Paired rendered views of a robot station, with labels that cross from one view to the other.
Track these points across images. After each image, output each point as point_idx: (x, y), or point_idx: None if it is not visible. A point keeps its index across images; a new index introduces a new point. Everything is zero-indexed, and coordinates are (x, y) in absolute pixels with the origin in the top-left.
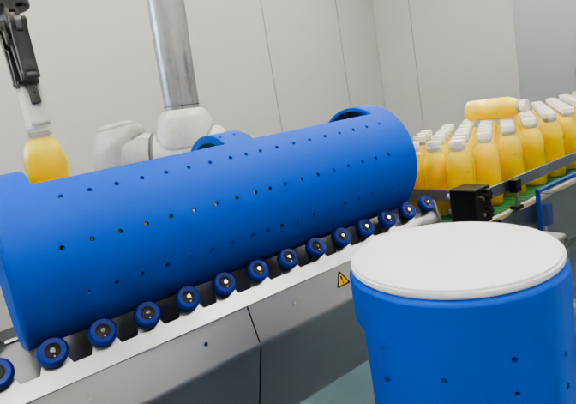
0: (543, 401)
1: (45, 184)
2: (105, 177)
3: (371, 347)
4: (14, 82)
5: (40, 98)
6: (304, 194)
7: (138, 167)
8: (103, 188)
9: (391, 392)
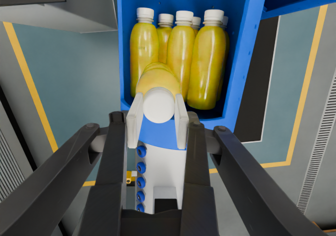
0: None
1: (230, 107)
2: (244, 59)
3: None
4: (100, 156)
5: (196, 114)
6: None
7: (250, 22)
8: (246, 66)
9: (326, 1)
